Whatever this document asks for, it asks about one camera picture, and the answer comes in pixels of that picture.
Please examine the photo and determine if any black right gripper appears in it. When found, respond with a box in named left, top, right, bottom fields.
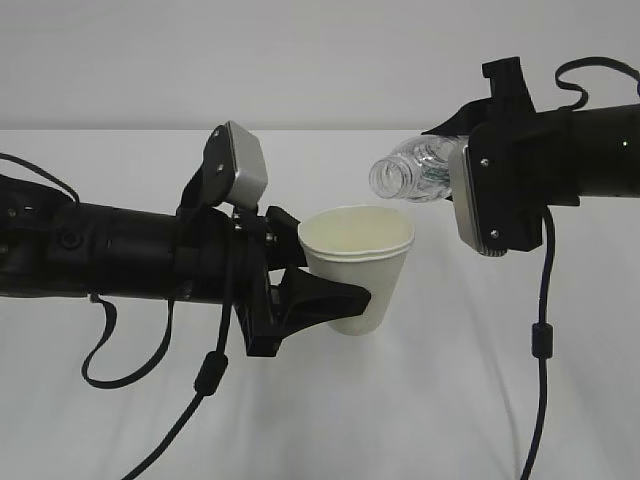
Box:
left=421, top=57, right=536, bottom=150

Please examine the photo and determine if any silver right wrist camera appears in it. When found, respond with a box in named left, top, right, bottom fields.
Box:
left=448, top=124, right=545, bottom=257

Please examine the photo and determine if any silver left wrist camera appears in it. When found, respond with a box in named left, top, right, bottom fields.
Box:
left=201, top=121, right=268, bottom=210

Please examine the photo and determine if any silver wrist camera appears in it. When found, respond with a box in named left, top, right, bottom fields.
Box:
left=201, top=121, right=268, bottom=210
left=448, top=124, right=545, bottom=257

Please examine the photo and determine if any black strap loop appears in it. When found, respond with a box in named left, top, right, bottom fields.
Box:
left=554, top=57, right=640, bottom=112
left=81, top=292, right=176, bottom=389

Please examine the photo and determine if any thin black left cable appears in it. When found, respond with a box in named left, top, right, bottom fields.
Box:
left=0, top=152, right=81, bottom=206

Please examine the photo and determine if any clear green-label water bottle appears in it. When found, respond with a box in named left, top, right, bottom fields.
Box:
left=369, top=135, right=467, bottom=203

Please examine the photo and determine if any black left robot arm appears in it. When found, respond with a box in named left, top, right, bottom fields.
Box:
left=1, top=176, right=371, bottom=357

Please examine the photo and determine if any white paper cup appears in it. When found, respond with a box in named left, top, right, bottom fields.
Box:
left=297, top=205, right=415, bottom=336

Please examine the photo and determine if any black right strap loop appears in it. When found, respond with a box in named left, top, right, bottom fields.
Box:
left=554, top=57, right=640, bottom=112

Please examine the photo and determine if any black left strap loop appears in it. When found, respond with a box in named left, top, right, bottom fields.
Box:
left=81, top=292, right=176, bottom=389

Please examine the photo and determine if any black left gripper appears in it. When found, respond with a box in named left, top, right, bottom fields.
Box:
left=232, top=206, right=371, bottom=357

